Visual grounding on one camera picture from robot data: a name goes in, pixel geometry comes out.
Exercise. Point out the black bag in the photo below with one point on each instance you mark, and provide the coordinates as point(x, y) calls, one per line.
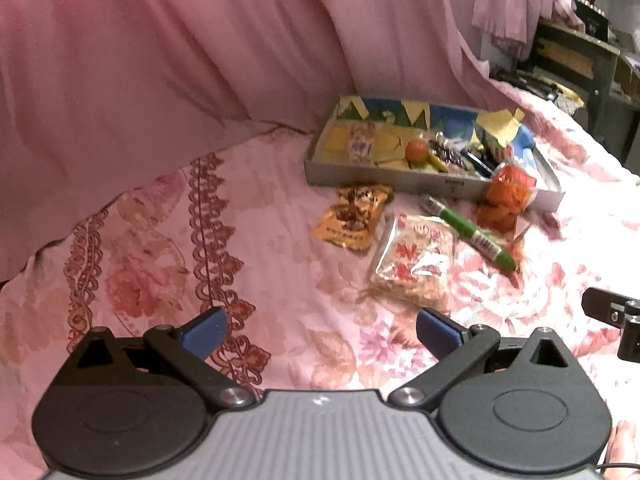
point(525, 82)

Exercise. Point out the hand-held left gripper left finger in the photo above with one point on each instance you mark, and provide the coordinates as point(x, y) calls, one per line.
point(205, 332)

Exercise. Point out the pink curtain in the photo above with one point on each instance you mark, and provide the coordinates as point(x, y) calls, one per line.
point(150, 85)

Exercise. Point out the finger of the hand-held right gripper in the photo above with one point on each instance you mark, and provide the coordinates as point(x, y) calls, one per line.
point(602, 304)

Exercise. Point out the pink hanging garment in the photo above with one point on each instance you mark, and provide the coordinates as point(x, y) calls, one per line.
point(515, 0)

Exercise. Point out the small orange fruit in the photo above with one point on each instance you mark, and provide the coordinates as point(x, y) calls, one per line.
point(417, 151)

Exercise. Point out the yellow snack bar packet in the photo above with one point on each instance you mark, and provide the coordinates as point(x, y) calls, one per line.
point(359, 142)

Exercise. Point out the orange brown snack packet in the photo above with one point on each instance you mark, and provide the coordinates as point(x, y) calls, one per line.
point(352, 217)

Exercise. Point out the clear red print snack packet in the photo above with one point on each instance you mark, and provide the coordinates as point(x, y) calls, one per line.
point(415, 260)

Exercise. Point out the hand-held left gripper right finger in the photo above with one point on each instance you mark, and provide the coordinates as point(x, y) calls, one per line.
point(440, 332)

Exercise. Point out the dark wooden desk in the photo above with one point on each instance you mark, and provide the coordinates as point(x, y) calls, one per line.
point(565, 55)

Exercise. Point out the green yellow snack packet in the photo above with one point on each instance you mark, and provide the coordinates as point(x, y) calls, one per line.
point(436, 163)

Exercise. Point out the person's bare foot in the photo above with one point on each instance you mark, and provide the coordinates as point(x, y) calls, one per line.
point(625, 440)

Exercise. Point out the black box with white number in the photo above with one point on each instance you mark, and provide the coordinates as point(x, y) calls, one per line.
point(592, 20)

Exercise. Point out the pink floral bedsheet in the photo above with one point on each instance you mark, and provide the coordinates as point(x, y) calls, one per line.
point(200, 260)

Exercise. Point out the blue stick packet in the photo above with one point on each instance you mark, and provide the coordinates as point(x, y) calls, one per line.
point(480, 160)

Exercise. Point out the purple candy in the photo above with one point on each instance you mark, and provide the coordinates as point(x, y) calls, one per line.
point(445, 152)

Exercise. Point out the shallow cardboard box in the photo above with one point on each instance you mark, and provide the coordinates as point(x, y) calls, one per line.
point(450, 187)

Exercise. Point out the green snack stick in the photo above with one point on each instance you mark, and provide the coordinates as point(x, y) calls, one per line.
point(475, 235)

